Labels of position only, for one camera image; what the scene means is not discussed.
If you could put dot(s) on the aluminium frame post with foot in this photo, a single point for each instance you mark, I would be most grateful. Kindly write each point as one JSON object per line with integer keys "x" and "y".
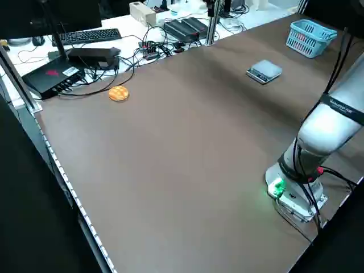
{"x": 20, "y": 85}

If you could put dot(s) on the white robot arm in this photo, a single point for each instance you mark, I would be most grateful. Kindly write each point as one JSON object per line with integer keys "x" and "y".
{"x": 327, "y": 128}

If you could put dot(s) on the black computer mouse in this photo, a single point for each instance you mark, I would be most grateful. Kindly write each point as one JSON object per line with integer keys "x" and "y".
{"x": 38, "y": 40}

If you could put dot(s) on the silver digital kitchen scale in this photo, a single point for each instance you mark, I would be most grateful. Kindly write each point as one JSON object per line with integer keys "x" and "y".
{"x": 266, "y": 68}

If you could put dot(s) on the black computer keyboard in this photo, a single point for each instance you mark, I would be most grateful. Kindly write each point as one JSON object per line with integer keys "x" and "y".
{"x": 85, "y": 36}

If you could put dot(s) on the light blue plastic shopping basket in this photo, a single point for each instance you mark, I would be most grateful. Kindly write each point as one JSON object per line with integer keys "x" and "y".
{"x": 301, "y": 42}

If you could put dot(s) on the small container with blue lid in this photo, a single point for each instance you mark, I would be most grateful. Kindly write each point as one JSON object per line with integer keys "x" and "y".
{"x": 174, "y": 12}

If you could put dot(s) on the black mini computer red logo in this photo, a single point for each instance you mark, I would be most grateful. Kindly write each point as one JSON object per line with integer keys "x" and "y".
{"x": 48, "y": 78}

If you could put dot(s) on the beige rectangular box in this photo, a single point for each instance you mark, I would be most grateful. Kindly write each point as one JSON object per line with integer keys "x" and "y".
{"x": 142, "y": 14}

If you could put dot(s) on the black white striped panel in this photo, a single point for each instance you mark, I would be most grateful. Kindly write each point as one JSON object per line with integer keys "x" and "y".
{"x": 302, "y": 5}

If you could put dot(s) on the clear glass dish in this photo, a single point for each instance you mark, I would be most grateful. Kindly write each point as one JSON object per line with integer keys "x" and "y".
{"x": 231, "y": 24}

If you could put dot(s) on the white side desk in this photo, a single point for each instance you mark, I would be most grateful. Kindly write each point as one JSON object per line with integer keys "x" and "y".
{"x": 128, "y": 29}

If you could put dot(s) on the black computer monitor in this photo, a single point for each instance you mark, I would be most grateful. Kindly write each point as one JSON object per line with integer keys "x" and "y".
{"x": 71, "y": 14}

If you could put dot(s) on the grey hub with red plugs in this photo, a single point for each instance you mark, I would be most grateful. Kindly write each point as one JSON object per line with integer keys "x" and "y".
{"x": 149, "y": 51}

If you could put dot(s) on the black ribbed power supply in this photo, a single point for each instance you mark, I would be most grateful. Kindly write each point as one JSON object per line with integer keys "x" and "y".
{"x": 179, "y": 28}
{"x": 196, "y": 24}

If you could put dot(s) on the black rectangular dock box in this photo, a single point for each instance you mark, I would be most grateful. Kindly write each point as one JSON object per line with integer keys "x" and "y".
{"x": 91, "y": 54}

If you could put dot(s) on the round orange checkered bread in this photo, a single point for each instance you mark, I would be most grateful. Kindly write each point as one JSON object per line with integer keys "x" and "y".
{"x": 119, "y": 94}

